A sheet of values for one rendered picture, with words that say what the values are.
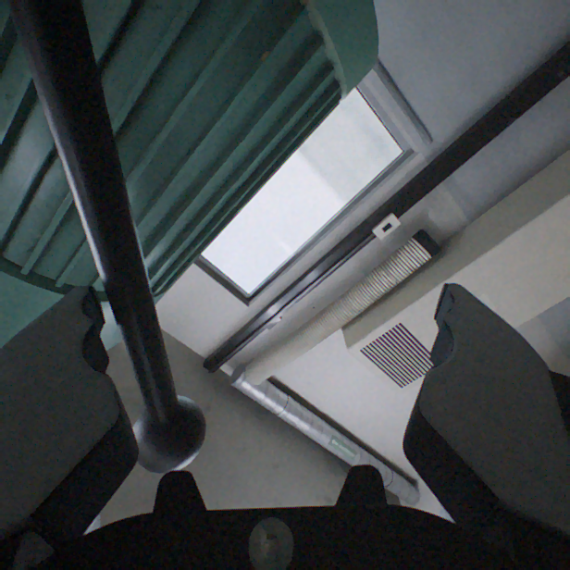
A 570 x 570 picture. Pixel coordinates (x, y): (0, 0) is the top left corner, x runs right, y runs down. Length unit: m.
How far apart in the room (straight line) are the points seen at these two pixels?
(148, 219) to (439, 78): 1.61
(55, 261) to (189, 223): 0.08
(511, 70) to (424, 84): 0.37
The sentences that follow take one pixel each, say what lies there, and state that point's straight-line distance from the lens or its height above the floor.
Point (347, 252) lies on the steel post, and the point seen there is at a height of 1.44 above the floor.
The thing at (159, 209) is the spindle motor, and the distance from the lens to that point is 0.18.
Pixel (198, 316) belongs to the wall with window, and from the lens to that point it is 1.99.
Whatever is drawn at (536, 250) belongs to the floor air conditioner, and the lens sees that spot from 1.78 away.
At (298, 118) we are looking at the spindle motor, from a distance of 0.19.
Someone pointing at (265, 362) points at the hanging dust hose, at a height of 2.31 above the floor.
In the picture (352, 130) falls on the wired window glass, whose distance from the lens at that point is 1.67.
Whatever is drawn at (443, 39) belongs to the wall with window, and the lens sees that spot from 1.73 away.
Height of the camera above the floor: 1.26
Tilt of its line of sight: 20 degrees up
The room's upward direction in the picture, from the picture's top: 131 degrees counter-clockwise
